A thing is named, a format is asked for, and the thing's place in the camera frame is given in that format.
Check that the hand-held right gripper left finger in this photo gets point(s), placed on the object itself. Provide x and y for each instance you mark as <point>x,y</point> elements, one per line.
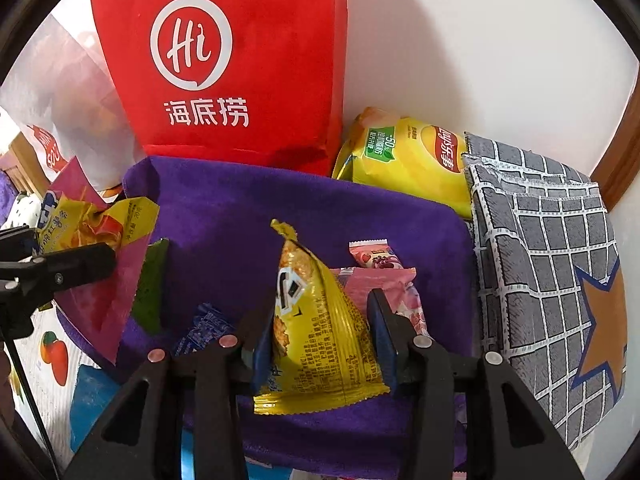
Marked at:
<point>262,342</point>

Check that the fruit printed bedsheet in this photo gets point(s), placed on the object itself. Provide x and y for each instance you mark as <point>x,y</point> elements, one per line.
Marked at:
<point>55,385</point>

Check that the pink white snack bar packet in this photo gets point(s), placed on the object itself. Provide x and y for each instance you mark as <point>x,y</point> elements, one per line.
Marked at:
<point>372,256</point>

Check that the brown wooden frame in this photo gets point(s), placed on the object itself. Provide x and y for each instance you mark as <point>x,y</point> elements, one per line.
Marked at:
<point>622,160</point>

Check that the purple cloth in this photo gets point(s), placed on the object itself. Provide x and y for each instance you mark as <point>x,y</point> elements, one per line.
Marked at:
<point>225,210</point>

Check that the wooden furniture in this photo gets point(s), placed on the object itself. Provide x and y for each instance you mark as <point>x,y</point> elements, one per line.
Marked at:
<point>22,160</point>

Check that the grey checkered star cloth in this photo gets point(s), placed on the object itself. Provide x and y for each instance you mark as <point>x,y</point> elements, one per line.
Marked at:
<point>540,270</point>

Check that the red paper bag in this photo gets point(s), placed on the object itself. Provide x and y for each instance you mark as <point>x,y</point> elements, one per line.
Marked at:
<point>260,60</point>

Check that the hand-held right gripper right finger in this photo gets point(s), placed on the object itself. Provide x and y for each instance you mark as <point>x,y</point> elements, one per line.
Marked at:
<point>382,340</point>

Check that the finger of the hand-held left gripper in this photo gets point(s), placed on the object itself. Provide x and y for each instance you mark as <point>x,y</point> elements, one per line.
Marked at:
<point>15,242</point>
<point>80,265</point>

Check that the small blue snack packet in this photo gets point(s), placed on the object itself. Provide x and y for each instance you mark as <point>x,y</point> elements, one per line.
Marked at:
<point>205,327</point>

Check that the green snack packet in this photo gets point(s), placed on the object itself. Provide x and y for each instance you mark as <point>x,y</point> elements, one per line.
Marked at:
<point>152,280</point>

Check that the yellow chip bag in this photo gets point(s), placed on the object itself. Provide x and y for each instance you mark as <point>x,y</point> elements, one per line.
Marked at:
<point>400,175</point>

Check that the plain pink snack packet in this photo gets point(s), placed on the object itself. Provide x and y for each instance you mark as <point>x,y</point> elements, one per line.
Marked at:
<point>380,280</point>

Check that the blue plastic packet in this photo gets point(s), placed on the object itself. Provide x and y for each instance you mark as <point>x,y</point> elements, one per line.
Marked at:
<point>95,405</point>

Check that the yellow orange snack packet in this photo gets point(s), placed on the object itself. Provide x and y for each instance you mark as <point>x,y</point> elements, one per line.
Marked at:
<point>100,225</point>

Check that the magenta snack packet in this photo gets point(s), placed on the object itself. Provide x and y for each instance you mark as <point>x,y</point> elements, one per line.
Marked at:
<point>100,310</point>

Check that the white plastic bag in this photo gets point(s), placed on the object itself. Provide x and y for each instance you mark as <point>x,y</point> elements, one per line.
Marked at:
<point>75,90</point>

